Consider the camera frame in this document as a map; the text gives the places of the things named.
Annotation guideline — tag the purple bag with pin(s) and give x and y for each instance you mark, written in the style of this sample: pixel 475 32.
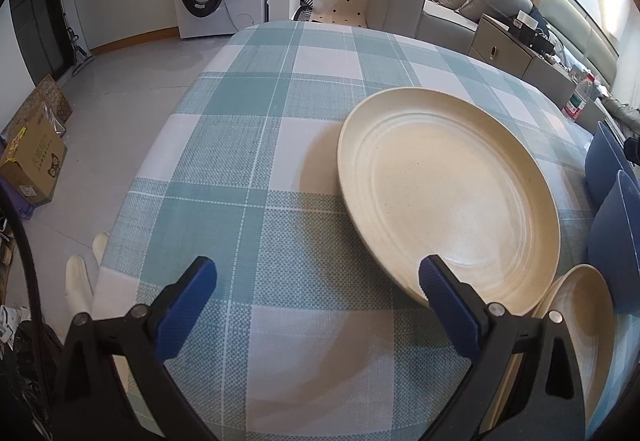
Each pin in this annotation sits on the purple bag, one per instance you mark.
pixel 15 208

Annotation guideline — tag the grey duvet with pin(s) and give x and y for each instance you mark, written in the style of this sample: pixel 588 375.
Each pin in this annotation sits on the grey duvet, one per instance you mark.
pixel 622 113

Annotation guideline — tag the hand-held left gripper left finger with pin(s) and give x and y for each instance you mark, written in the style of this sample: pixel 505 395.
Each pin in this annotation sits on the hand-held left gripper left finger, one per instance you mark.
pixel 185 311

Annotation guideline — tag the cardboard box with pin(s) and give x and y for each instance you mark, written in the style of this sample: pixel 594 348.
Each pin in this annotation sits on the cardboard box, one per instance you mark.
pixel 32 161

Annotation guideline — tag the floor mop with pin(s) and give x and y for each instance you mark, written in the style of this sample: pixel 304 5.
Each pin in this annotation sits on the floor mop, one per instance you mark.
pixel 77 56

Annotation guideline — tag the black box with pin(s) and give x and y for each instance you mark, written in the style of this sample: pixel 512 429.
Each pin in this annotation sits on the black box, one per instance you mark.
pixel 532 37

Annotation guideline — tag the bed with padded headboard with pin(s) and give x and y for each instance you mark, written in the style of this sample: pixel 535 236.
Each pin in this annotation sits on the bed with padded headboard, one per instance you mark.
pixel 585 31

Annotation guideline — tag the dark blue bowl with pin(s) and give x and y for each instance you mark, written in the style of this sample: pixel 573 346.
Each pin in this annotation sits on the dark blue bowl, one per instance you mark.
pixel 605 161
pixel 617 241

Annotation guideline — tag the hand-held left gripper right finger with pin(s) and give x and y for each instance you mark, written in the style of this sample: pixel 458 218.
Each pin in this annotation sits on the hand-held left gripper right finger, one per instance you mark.
pixel 450 311

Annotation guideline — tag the teal checked tablecloth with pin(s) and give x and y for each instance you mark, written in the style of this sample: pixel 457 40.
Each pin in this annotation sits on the teal checked tablecloth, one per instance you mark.
pixel 240 146

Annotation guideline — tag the cream plate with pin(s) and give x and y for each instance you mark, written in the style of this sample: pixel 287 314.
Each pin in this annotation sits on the cream plate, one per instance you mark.
pixel 450 191
pixel 580 321

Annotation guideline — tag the person's foot in white sock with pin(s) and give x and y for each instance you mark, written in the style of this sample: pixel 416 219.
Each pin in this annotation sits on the person's foot in white sock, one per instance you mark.
pixel 101 245
pixel 79 286

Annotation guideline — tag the beige side cabinet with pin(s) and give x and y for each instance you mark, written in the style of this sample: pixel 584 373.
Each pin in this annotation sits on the beige side cabinet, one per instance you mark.
pixel 505 53

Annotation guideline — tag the clear water bottle red label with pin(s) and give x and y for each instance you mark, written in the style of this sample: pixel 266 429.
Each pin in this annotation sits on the clear water bottle red label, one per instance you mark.
pixel 580 96

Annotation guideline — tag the dark blue bag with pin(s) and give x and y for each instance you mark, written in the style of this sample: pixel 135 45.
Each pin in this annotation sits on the dark blue bag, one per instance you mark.
pixel 539 18

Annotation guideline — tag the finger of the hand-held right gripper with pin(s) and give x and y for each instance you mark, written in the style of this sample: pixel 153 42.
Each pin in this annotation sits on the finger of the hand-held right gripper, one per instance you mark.
pixel 632 148

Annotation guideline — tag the dark glass door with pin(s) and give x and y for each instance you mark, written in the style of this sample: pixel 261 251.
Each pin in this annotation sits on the dark glass door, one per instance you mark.
pixel 27 31

